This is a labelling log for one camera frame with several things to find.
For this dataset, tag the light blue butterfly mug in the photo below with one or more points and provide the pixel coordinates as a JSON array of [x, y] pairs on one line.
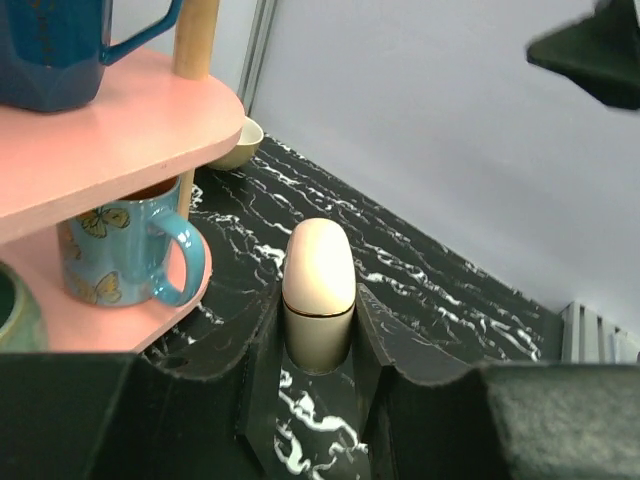
[[133, 249]]

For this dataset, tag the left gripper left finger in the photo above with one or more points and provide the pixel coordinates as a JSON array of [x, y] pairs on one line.
[[205, 412]]

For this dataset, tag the dark blue faceted mug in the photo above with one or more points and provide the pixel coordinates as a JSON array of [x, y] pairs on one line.
[[54, 53]]

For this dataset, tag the cream ceramic bowl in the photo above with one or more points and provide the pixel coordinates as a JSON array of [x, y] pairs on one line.
[[249, 141]]

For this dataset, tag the green ceramic mug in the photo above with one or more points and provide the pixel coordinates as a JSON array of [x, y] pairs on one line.
[[22, 326]]

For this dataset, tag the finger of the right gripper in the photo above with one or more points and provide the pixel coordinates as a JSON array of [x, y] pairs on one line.
[[598, 52]]

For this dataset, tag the pink three-tier wooden shelf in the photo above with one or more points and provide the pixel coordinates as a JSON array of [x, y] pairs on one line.
[[158, 114]]

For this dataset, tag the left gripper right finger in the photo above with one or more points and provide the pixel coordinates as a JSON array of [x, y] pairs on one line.
[[424, 414]]

